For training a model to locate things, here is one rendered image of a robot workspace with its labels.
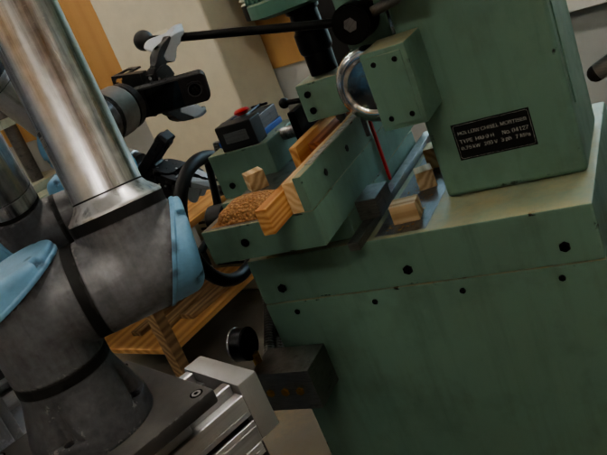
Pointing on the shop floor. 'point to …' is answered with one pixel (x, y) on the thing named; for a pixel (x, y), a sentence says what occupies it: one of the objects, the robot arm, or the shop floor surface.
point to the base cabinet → (463, 363)
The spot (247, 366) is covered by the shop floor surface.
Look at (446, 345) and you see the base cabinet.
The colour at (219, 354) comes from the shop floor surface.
